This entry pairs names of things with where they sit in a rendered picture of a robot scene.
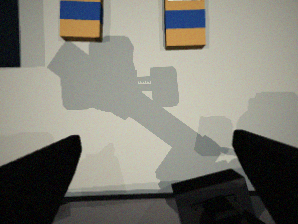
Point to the orange welding electrode pack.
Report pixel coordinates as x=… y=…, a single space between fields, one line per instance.
x=184 y=22

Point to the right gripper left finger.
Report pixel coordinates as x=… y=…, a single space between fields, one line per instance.
x=33 y=187

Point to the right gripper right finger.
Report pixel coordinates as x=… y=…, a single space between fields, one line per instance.
x=272 y=169

